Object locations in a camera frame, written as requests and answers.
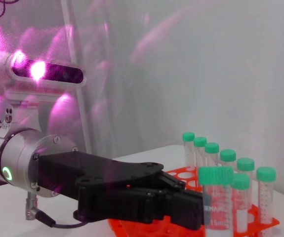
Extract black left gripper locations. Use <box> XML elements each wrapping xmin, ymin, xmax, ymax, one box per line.
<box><xmin>37</xmin><ymin>152</ymin><xmax>189</xmax><ymax>224</ymax></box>

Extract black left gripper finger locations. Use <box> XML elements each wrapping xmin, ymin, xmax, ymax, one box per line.
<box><xmin>136</xmin><ymin>188</ymin><xmax>206</xmax><ymax>232</ymax></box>

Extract green-capped clear test tube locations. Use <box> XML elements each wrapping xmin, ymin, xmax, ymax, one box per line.
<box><xmin>230</xmin><ymin>173</ymin><xmax>251</xmax><ymax>234</ymax></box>
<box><xmin>256</xmin><ymin>167</ymin><xmax>277</xmax><ymax>237</ymax></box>
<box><xmin>237</xmin><ymin>158</ymin><xmax>256</xmax><ymax>223</ymax></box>
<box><xmin>198</xmin><ymin>166</ymin><xmax>234</xmax><ymax>237</ymax></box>
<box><xmin>220</xmin><ymin>149</ymin><xmax>237</xmax><ymax>168</ymax></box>
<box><xmin>182</xmin><ymin>132</ymin><xmax>196</xmax><ymax>172</ymax></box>
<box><xmin>204</xmin><ymin>142</ymin><xmax>220</xmax><ymax>168</ymax></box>
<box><xmin>193</xmin><ymin>136</ymin><xmax>207</xmax><ymax>171</ymax></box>

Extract orange test tube rack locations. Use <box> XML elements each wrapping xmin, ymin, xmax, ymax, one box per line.
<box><xmin>108</xmin><ymin>166</ymin><xmax>281</xmax><ymax>237</ymax></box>

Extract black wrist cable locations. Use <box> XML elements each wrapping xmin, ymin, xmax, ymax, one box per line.
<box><xmin>24</xmin><ymin>191</ymin><xmax>94</xmax><ymax>229</ymax></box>

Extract white frame post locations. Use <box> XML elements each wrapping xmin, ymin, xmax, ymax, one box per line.
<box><xmin>59</xmin><ymin>0</ymin><xmax>93</xmax><ymax>155</ymax></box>

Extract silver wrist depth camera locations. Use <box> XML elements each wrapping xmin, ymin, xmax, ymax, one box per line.
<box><xmin>4</xmin><ymin>51</ymin><xmax>87</xmax><ymax>90</ymax></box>

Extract silver camera mount bracket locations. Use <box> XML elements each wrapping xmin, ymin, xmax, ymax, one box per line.
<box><xmin>0</xmin><ymin>89</ymin><xmax>67</xmax><ymax>140</ymax></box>

